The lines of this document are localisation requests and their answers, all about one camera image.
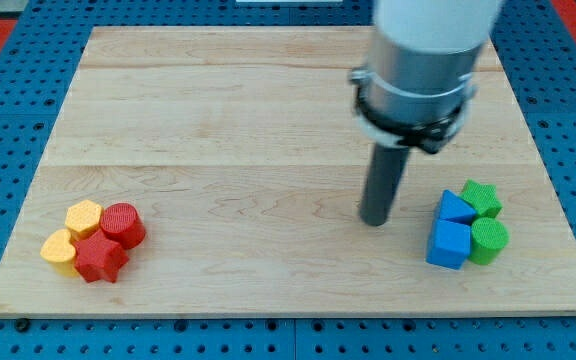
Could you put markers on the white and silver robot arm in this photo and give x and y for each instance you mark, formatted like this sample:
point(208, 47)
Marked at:
point(415, 86)

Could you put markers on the yellow heart block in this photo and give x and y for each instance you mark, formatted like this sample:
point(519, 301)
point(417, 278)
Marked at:
point(59, 252)

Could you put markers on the light wooden board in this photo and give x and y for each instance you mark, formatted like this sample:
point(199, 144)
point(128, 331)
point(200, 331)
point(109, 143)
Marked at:
point(238, 147)

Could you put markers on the dark grey cylindrical pointer rod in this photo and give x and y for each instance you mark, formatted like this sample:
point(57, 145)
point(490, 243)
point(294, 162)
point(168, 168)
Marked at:
point(384, 174)

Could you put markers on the blue triangle block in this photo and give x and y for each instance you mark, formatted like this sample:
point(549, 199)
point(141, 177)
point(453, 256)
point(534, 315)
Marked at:
point(454, 209)

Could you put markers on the blue cube block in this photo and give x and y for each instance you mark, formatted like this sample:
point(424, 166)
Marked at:
point(449, 244)

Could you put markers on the red cylinder block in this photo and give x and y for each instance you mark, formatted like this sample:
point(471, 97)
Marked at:
point(122, 223)

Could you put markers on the green star block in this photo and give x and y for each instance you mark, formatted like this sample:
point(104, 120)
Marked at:
point(482, 198)

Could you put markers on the red star block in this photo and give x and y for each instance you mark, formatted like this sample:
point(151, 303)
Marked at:
point(99, 258)

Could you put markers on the green cylinder block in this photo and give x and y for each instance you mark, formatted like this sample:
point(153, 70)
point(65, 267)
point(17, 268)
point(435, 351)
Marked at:
point(488, 238)

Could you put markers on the yellow hexagon block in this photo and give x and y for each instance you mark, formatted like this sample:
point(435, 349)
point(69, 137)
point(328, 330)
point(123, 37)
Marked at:
point(83, 219)

